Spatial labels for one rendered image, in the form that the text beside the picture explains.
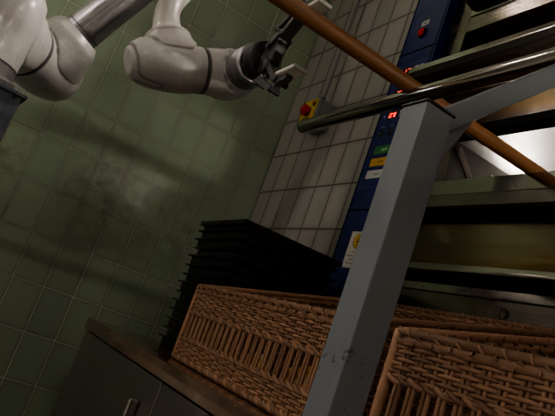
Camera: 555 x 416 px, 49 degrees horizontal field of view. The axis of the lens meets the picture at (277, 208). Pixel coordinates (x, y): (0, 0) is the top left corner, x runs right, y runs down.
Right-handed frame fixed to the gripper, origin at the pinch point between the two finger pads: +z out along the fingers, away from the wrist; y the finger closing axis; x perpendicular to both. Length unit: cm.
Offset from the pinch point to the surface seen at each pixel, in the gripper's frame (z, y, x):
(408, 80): 7.6, 0.7, -17.9
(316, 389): 42, 56, 5
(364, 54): 7.5, 1.4, -7.5
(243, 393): 11, 61, -5
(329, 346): 42, 52, 5
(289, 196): -92, 3, -56
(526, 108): -1, -16, -58
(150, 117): -117, -7, -6
